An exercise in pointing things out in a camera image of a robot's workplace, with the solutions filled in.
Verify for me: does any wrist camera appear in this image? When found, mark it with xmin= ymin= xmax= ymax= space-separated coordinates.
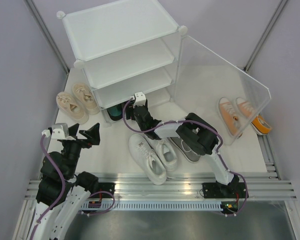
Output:
xmin=41 ymin=123 xmax=75 ymax=141
xmin=131 ymin=91 xmax=147 ymax=107

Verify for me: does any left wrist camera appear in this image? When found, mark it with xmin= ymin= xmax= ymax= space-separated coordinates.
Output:
xmin=41 ymin=123 xmax=75 ymax=141

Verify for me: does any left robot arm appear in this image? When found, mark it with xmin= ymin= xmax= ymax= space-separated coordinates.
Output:
xmin=27 ymin=123 xmax=101 ymax=240

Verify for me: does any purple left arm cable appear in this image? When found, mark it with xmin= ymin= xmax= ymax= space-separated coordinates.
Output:
xmin=29 ymin=132 xmax=68 ymax=238

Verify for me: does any orange canvas sneaker left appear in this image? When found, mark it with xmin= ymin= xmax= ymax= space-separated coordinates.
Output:
xmin=218 ymin=97 xmax=242 ymax=138

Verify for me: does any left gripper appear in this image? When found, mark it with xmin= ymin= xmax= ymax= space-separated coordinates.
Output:
xmin=62 ymin=122 xmax=101 ymax=177

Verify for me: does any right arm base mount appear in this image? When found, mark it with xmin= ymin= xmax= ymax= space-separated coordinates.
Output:
xmin=201 ymin=182 xmax=247 ymax=199

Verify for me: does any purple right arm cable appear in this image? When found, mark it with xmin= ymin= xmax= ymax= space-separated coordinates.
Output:
xmin=122 ymin=99 xmax=248 ymax=216

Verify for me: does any beige sneaker left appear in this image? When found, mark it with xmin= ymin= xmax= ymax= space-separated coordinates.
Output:
xmin=56 ymin=92 xmax=89 ymax=125

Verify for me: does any beige sneaker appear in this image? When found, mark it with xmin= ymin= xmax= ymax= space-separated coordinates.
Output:
xmin=72 ymin=82 xmax=100 ymax=115
xmin=56 ymin=92 xmax=89 ymax=125

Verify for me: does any grey canvas sneaker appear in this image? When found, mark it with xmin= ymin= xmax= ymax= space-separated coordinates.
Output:
xmin=169 ymin=137 xmax=201 ymax=163

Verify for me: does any white sneaker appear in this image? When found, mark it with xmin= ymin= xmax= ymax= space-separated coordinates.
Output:
xmin=145 ymin=136 xmax=178 ymax=172
xmin=128 ymin=134 xmax=167 ymax=186

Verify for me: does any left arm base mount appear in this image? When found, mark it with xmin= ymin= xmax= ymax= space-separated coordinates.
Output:
xmin=89 ymin=182 xmax=116 ymax=201

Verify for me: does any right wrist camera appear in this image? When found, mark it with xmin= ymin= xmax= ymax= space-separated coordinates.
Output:
xmin=131 ymin=91 xmax=147 ymax=107

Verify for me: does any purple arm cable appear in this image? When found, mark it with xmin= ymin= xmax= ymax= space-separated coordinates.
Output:
xmin=122 ymin=99 xmax=248 ymax=216
xmin=29 ymin=132 xmax=68 ymax=238

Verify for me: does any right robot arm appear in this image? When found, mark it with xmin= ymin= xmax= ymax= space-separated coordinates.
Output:
xmin=122 ymin=102 xmax=239 ymax=198

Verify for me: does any green loafer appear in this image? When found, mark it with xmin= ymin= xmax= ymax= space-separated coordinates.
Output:
xmin=107 ymin=104 xmax=123 ymax=121
xmin=122 ymin=99 xmax=135 ymax=108

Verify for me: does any aluminium frame rail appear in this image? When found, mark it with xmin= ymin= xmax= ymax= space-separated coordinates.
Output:
xmin=24 ymin=178 xmax=298 ymax=201

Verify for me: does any orange canvas sneaker right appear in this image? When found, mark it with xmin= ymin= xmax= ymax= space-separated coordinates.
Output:
xmin=235 ymin=97 xmax=272 ymax=135

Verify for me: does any translucent cabinet door panel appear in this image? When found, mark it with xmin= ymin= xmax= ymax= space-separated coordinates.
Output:
xmin=173 ymin=35 xmax=271 ymax=145

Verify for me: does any beige sneaker right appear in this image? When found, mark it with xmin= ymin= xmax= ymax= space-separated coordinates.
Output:
xmin=72 ymin=82 xmax=100 ymax=115

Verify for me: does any white sneaker left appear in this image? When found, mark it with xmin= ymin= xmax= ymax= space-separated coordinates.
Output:
xmin=128 ymin=134 xmax=167 ymax=186

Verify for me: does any white sneaker right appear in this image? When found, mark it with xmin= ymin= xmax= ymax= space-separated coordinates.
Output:
xmin=145 ymin=136 xmax=178 ymax=172

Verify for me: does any orange canvas sneaker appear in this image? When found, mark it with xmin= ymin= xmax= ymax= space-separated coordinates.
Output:
xmin=235 ymin=97 xmax=272 ymax=135
xmin=218 ymin=97 xmax=242 ymax=138

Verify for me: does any white plastic shoe cabinet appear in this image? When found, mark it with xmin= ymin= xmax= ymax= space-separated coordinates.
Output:
xmin=56 ymin=0 xmax=188 ymax=126

